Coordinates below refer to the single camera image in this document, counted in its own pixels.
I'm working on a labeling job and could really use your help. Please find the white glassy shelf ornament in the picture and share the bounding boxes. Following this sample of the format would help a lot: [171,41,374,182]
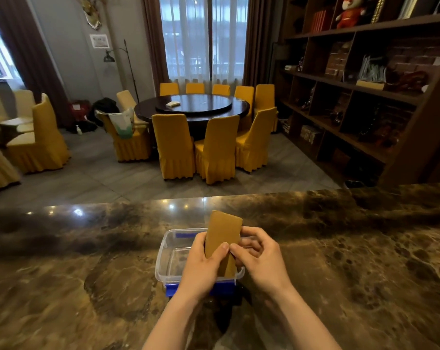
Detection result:
[358,54,388,83]

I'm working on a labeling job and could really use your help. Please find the white green tote bag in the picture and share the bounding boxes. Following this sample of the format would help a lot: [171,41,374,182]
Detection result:
[106,108,136,140]

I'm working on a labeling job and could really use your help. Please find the person's right forearm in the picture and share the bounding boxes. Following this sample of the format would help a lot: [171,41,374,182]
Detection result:
[267,283,343,350]

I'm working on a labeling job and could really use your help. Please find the deer head wall ornament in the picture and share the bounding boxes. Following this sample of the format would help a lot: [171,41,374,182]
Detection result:
[75,0,108,30]

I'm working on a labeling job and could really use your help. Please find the person's left forearm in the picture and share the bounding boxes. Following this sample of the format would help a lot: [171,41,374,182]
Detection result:
[143,291,206,350]

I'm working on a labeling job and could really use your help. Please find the cream covered chair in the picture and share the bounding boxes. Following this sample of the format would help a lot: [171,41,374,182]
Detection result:
[0,89,36,136]

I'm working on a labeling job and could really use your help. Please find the white framed wall picture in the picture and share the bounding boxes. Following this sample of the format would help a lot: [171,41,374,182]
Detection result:
[89,34,111,50]

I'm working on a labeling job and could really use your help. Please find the black floor bag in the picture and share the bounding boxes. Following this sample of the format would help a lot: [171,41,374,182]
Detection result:
[66,120,99,135]

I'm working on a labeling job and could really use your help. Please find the tan rectangular pad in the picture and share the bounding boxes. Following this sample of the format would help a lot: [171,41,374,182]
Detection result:
[204,210,243,278]

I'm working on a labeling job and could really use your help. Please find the row of red books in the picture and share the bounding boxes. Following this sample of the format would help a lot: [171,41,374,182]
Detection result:
[310,9,334,33]

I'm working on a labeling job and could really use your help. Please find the stack of pale books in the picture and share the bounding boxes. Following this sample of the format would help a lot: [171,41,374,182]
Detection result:
[300,124,323,145]

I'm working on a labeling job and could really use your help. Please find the gold picture frame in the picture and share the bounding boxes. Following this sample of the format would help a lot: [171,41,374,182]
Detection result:
[370,0,387,24]

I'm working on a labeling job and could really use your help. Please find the flat tan box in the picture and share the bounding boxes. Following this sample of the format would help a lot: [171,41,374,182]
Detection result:
[356,79,387,91]

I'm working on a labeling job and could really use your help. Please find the yellow skirted armchair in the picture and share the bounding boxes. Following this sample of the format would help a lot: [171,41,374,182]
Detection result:
[6,93,71,175]

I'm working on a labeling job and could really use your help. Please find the dark wooden bookshelf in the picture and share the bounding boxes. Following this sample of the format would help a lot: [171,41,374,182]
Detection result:
[272,0,440,189]

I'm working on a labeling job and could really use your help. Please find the dark round turntable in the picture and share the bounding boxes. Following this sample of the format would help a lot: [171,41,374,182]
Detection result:
[155,94,234,114]

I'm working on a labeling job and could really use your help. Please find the red plush toy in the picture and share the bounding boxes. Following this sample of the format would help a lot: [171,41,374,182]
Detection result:
[334,0,369,30]

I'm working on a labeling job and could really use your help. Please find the person's left hand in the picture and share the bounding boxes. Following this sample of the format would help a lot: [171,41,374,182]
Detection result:
[174,232,231,299]

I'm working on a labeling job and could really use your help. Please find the black floor lamp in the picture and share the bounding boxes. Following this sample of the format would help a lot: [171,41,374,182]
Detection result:
[103,39,141,105]

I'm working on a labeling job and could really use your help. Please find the round dark wooden dining table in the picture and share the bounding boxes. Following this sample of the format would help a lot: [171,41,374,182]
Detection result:
[134,93,251,140]

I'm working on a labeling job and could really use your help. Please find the black backpack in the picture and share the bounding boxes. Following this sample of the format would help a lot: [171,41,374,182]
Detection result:
[87,97,121,127]

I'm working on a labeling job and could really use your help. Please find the person's right hand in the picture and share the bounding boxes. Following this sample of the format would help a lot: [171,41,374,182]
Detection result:
[229,227,293,296]

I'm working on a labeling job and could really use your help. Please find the window with sheer white curtain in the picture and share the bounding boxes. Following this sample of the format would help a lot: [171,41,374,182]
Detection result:
[158,0,249,85]

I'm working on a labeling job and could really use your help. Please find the dark brown shelf ornament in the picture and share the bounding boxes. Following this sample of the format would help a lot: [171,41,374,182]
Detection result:
[386,68,431,94]

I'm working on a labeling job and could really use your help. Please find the group of yellow covered chairs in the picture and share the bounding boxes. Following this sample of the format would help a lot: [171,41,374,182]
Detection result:
[95,82,279,185]

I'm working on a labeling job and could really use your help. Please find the red bag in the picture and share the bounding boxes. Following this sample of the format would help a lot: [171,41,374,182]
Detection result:
[68,100,93,123]

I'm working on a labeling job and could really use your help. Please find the wide brown curtain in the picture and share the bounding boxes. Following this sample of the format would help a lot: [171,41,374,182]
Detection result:
[0,0,74,129]

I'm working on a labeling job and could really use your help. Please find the clear plastic container blue clips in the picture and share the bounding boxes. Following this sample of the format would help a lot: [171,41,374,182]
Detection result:
[155,228,256,298]

